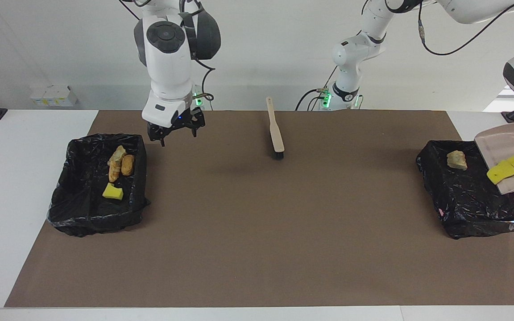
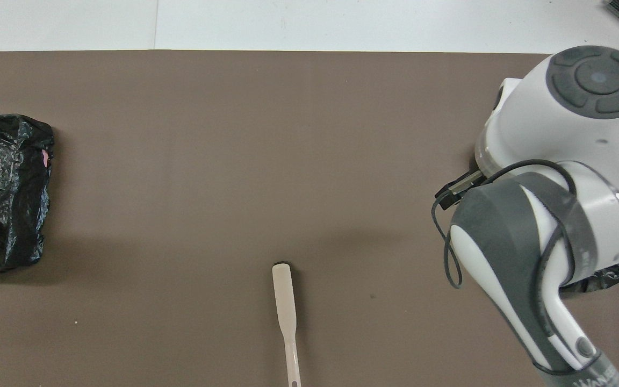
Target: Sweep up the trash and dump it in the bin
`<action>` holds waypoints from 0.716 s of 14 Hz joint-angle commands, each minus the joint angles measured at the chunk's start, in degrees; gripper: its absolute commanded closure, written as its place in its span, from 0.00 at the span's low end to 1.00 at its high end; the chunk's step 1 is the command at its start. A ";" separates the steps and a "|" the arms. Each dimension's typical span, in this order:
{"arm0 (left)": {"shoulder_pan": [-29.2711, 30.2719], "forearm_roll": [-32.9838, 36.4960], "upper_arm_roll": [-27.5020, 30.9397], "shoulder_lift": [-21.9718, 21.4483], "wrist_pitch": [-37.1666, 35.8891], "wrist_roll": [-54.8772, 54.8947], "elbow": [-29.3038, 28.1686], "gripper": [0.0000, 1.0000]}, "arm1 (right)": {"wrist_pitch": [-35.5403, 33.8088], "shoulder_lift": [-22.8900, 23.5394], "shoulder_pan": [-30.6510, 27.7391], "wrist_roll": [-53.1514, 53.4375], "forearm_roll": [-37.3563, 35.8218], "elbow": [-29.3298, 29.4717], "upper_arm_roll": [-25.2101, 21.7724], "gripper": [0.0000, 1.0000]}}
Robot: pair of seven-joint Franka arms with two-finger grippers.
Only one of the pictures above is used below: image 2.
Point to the beige hand brush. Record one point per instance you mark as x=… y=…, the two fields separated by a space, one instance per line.
x=284 y=301

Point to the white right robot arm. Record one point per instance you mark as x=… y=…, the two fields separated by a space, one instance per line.
x=567 y=134

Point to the black bag lined bin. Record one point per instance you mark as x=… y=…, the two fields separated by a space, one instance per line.
x=8 y=177
x=616 y=271

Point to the brown table mat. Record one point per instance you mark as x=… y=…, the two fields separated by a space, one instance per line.
x=234 y=161

